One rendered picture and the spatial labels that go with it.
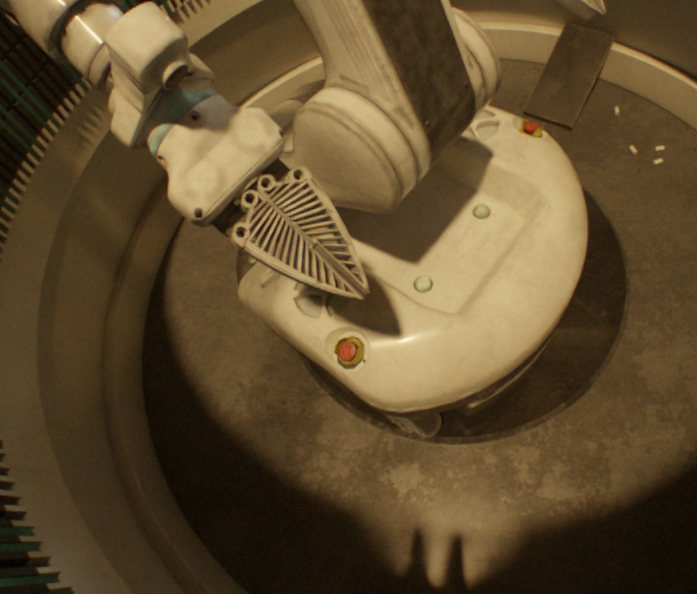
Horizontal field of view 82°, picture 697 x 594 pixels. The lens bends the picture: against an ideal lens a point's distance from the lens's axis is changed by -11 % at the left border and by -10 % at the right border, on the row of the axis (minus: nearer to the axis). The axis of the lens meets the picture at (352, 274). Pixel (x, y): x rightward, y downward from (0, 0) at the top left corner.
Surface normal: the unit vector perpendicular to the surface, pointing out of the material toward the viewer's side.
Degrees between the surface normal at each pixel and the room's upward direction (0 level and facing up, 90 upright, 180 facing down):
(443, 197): 0
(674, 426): 0
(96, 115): 90
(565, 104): 24
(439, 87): 70
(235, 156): 47
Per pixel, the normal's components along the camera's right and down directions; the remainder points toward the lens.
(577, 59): -0.44, -0.13
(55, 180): 0.98, -0.05
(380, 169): -0.43, 0.77
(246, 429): -0.22, -0.48
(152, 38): 0.29, -0.03
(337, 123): -0.61, 0.57
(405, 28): 0.62, 0.29
